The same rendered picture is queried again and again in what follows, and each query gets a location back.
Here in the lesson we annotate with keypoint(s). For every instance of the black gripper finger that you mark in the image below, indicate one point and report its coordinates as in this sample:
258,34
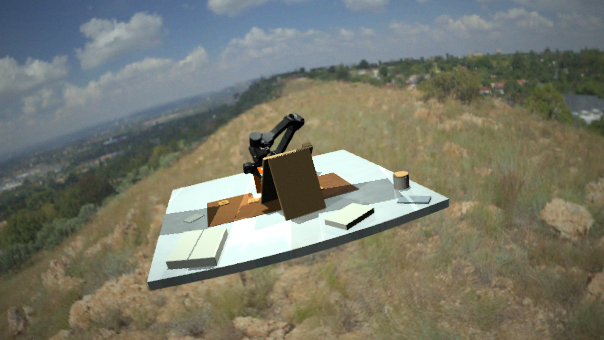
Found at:
255,171

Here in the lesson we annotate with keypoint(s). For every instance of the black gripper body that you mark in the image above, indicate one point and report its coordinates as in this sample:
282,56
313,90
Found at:
247,166

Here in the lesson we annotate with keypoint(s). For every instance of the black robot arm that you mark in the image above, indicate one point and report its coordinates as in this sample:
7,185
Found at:
266,140

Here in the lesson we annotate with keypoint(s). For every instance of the grey cylinder with orange top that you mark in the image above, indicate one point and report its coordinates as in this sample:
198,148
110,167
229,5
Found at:
401,180

